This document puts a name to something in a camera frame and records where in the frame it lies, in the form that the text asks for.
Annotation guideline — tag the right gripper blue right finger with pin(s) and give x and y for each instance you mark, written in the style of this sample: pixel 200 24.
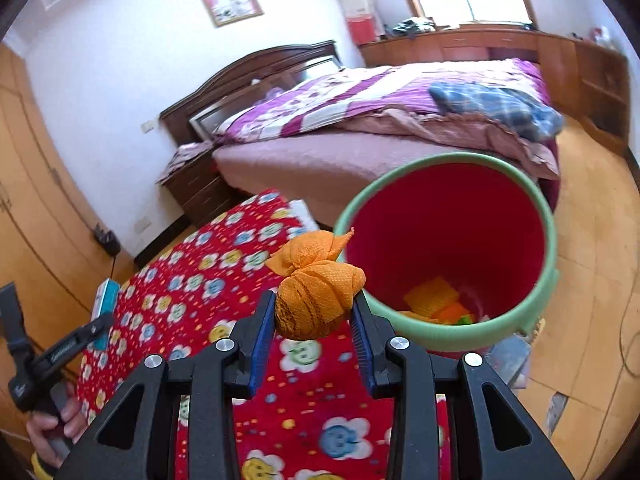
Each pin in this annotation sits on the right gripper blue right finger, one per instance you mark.
pixel 369 336

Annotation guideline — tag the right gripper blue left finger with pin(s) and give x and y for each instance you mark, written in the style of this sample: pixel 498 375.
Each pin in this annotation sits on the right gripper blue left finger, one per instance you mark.
pixel 254 335

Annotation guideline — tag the orange mesh bag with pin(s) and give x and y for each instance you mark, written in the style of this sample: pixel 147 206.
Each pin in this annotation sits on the orange mesh bag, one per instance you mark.
pixel 317 290

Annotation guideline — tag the person's left hand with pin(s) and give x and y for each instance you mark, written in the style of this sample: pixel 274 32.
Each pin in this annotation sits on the person's left hand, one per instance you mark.
pixel 40 426

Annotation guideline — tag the red smiley flower blanket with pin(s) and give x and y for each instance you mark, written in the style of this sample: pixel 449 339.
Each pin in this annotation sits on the red smiley flower blanket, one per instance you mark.
pixel 311 418

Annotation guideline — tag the red bin with green rim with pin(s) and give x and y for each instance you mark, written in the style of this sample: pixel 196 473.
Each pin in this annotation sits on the red bin with green rim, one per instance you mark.
pixel 473 220

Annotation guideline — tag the teal cardboard box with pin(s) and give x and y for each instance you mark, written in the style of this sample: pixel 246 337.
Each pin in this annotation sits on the teal cardboard box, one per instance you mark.
pixel 102 317

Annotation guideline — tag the wooden wardrobe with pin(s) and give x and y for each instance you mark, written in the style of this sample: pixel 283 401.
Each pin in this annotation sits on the wooden wardrobe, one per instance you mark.
pixel 48 250

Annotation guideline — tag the magazines on floor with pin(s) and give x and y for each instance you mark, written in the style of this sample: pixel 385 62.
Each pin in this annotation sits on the magazines on floor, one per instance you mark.
pixel 510 358

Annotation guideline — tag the dark wooden nightstand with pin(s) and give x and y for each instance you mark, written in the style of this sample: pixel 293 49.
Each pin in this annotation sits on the dark wooden nightstand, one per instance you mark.
pixel 200 189

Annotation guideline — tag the black hanging bag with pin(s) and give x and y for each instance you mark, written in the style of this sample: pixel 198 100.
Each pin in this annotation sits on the black hanging bag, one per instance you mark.
pixel 107 240

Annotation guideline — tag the folded cloth on nightstand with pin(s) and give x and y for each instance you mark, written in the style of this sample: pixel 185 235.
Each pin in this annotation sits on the folded cloth on nightstand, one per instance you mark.
pixel 185 154

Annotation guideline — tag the bed with pink sheet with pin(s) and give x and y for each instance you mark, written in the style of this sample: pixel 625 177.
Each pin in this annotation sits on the bed with pink sheet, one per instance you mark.
pixel 328 167

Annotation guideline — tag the dark wooden headboard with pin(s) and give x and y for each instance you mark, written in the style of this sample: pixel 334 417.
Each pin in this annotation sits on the dark wooden headboard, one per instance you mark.
pixel 242 84

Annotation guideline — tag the purple white floral quilt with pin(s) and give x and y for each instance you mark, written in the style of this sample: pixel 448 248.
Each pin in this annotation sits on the purple white floral quilt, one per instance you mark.
pixel 327 100

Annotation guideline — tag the pink frilled blanket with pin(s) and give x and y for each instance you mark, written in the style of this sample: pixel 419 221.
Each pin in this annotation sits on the pink frilled blanket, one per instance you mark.
pixel 474 132

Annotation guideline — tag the blue plaid cloth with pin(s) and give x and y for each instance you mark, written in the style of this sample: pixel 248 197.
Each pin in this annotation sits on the blue plaid cloth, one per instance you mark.
pixel 529 118

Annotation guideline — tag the dark clothes on cabinet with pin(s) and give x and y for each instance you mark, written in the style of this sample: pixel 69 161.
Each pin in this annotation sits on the dark clothes on cabinet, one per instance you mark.
pixel 411 27

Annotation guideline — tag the long wooden cabinet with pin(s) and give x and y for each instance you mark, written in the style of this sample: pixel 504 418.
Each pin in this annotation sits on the long wooden cabinet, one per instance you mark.
pixel 587 82

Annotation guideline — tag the red white curtain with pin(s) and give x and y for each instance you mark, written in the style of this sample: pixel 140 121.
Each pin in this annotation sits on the red white curtain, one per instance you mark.
pixel 362 21

